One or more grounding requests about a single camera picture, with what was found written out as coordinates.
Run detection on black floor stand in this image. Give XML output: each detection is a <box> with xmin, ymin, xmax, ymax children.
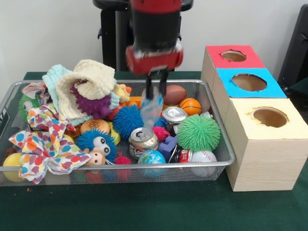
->
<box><xmin>278</xmin><ymin>4</ymin><xmax>308</xmax><ymax>84</ymax></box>

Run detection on clear blue plastic wrapper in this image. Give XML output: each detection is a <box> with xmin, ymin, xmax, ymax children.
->
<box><xmin>141</xmin><ymin>88</ymin><xmax>166</xmax><ymax>132</ymax></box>

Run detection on green spiky rubber ball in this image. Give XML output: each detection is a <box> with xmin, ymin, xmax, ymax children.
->
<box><xmin>177</xmin><ymin>114</ymin><xmax>221</xmax><ymax>152</ymax></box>

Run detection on mint green knitted cloth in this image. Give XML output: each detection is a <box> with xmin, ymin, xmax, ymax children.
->
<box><xmin>42</xmin><ymin>64</ymin><xmax>120</xmax><ymax>127</ymax></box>

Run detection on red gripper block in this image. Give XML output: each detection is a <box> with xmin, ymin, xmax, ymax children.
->
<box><xmin>125</xmin><ymin>44</ymin><xmax>184</xmax><ymax>100</ymax></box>

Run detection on orange toy basketball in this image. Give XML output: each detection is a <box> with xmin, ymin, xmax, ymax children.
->
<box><xmin>179</xmin><ymin>98</ymin><xmax>202</xmax><ymax>116</ymax></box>

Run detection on dark green table cloth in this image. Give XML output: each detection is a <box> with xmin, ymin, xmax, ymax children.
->
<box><xmin>0</xmin><ymin>71</ymin><xmax>308</xmax><ymax>231</ymax></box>

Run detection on small green covered table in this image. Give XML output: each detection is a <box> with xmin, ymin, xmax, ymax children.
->
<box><xmin>287</xmin><ymin>77</ymin><xmax>308</xmax><ymax>99</ymax></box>

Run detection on wooden box with three holes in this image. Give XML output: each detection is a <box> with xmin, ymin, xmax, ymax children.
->
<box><xmin>201</xmin><ymin>44</ymin><xmax>308</xmax><ymax>193</ymax></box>

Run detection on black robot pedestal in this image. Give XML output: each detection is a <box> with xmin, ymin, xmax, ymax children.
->
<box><xmin>92</xmin><ymin>0</ymin><xmax>194</xmax><ymax>72</ymax></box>

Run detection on brown toy football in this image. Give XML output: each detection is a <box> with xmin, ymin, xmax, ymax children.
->
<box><xmin>165</xmin><ymin>85</ymin><xmax>188</xmax><ymax>106</ymax></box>

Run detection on silver mesh bin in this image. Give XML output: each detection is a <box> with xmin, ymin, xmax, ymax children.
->
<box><xmin>0</xmin><ymin>79</ymin><xmax>236</xmax><ymax>188</ymax></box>

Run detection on blue spiky rubber ball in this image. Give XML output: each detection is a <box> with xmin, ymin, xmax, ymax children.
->
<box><xmin>113</xmin><ymin>104</ymin><xmax>145</xmax><ymax>140</ymax></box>

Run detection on purple spiky ball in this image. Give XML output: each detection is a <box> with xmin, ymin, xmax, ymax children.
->
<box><xmin>70</xmin><ymin>84</ymin><xmax>113</xmax><ymax>119</ymax></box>

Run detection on blue globe ball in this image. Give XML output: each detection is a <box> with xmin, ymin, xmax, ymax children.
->
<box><xmin>137</xmin><ymin>149</ymin><xmax>167</xmax><ymax>178</ymax></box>

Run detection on white baseball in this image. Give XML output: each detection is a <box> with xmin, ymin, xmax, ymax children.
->
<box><xmin>190</xmin><ymin>150</ymin><xmax>217</xmax><ymax>178</ymax></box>

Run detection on colourful dotted cloth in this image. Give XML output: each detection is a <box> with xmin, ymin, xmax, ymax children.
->
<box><xmin>9</xmin><ymin>129</ymin><xmax>92</xmax><ymax>185</ymax></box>

